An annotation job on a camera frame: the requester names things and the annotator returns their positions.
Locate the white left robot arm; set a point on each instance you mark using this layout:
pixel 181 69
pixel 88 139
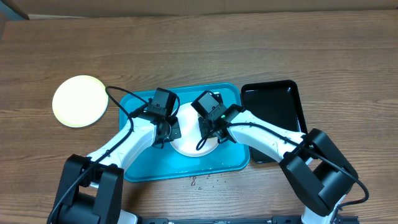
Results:
pixel 90 188

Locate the pink plate with sauce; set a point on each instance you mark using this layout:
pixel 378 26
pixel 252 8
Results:
pixel 190 134

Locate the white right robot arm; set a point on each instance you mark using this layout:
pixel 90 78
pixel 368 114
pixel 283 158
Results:
pixel 315 168

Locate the black water tray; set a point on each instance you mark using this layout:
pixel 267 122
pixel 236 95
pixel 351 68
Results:
pixel 277 103

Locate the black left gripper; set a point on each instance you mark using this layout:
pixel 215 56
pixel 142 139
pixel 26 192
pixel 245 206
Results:
pixel 173 120

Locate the yellow-green plate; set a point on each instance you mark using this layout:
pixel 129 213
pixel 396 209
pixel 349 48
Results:
pixel 80 101

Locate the teal plastic tray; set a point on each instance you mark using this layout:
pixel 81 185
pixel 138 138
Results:
pixel 166 163

